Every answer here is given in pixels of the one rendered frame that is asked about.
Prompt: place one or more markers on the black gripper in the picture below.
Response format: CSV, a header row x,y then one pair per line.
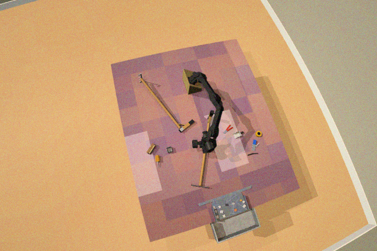
x,y
195,143

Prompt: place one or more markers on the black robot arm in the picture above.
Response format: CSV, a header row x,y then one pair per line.
x,y
213,131

